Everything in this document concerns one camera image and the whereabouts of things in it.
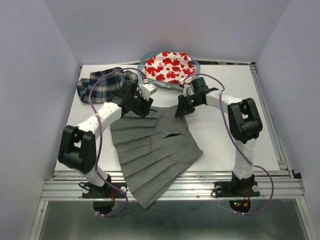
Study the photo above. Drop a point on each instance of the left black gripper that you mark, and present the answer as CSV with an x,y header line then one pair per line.
x,y
146,105

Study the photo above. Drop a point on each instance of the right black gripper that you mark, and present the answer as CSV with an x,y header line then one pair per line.
x,y
182,108

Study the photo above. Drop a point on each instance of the navy plaid skirt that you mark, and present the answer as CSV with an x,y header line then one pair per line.
x,y
106,87

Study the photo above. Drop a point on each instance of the grey skirt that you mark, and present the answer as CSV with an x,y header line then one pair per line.
x,y
153,151

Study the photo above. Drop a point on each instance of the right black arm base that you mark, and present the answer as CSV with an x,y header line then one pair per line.
x,y
240,193

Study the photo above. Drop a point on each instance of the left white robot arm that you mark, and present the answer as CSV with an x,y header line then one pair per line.
x,y
78,149

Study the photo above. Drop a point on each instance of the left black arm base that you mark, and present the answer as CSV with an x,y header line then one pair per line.
x,y
104,198

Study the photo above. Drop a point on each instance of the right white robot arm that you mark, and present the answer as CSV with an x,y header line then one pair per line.
x,y
243,125

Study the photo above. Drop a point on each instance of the teal laundry basket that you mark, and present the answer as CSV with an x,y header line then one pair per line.
x,y
170,85

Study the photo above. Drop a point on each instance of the red floral white skirt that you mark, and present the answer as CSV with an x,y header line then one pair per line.
x,y
170,67

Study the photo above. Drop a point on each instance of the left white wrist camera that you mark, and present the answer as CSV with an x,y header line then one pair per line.
x,y
147,90

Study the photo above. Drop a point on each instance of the aluminium frame rail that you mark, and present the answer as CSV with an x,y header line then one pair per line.
x,y
187,186

